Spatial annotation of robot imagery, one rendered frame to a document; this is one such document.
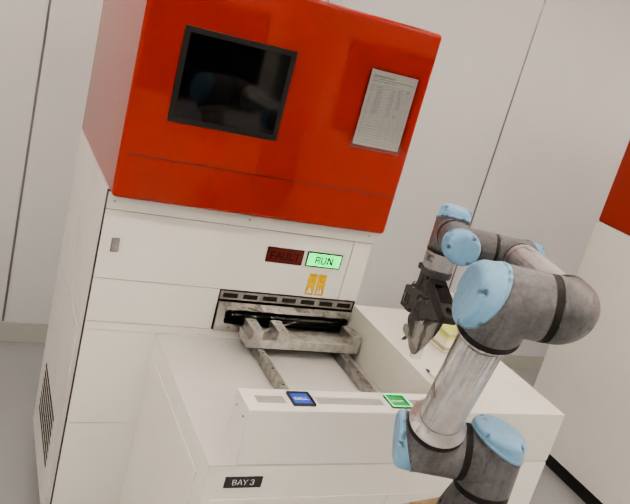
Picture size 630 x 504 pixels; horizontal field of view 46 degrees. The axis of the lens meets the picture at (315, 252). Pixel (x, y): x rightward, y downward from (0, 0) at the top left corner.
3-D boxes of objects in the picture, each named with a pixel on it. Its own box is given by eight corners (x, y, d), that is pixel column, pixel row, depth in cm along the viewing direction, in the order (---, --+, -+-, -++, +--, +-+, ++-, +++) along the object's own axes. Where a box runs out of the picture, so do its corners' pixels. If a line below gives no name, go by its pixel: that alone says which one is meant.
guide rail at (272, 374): (245, 342, 225) (247, 333, 224) (251, 343, 226) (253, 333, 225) (304, 439, 183) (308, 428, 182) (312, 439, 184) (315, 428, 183)
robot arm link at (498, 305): (455, 493, 151) (571, 309, 115) (383, 479, 150) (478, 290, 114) (452, 442, 160) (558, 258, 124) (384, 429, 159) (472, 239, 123)
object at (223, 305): (211, 327, 223) (218, 298, 220) (341, 336, 242) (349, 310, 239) (213, 330, 221) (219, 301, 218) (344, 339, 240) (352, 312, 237)
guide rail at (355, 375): (325, 347, 237) (327, 338, 236) (330, 347, 238) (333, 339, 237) (398, 439, 194) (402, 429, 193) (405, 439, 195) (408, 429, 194)
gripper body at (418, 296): (424, 308, 183) (439, 263, 180) (442, 324, 176) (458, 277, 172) (398, 306, 180) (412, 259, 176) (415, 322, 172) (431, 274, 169)
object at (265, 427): (223, 440, 173) (236, 387, 169) (422, 440, 197) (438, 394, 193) (234, 465, 165) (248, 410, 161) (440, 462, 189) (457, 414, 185)
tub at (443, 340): (428, 341, 225) (435, 321, 223) (448, 342, 228) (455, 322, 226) (442, 353, 218) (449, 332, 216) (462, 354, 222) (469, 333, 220)
